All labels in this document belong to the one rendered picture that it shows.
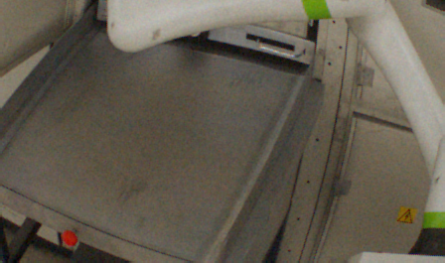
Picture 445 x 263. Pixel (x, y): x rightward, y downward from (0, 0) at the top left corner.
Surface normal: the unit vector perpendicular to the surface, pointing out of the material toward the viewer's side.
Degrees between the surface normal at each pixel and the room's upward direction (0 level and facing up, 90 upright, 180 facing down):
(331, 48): 90
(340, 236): 90
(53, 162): 0
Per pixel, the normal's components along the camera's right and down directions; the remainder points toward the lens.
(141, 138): 0.10, -0.84
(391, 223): -0.29, 0.49
